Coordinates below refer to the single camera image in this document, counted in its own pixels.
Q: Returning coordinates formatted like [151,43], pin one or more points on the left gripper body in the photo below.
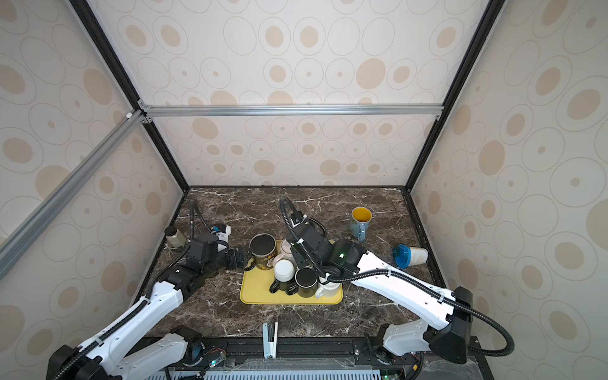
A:
[232,260]

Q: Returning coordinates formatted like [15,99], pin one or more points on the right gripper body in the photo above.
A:
[297,260]

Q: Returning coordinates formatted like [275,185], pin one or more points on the black mug red inside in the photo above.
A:
[305,283]

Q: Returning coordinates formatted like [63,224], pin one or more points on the blue butterfly mug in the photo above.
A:
[359,223]

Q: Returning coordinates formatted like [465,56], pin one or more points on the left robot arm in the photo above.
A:
[106,355]

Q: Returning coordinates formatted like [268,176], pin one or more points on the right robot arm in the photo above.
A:
[445,316]

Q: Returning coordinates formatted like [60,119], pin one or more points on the pink mug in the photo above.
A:
[282,252]

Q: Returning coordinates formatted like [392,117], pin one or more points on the white bottom dark mug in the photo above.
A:
[284,274]

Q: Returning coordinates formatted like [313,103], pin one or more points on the white cream mug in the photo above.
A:
[327,290]

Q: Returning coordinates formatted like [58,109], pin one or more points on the yellow plastic tray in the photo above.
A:
[255,290]

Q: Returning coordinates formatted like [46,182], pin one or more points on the small bottle black cap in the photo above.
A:
[174,238]

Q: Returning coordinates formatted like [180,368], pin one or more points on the white cup blue lid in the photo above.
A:
[406,256]

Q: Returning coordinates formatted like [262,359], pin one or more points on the horizontal aluminium bar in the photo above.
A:
[293,110]

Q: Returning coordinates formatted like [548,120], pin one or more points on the diagonal aluminium bar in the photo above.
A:
[26,234]

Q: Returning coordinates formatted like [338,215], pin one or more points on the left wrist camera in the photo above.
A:
[222,231]

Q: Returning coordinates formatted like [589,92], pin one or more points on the white clip on rail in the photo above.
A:
[270,339]

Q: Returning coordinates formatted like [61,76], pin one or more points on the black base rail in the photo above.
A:
[295,358]

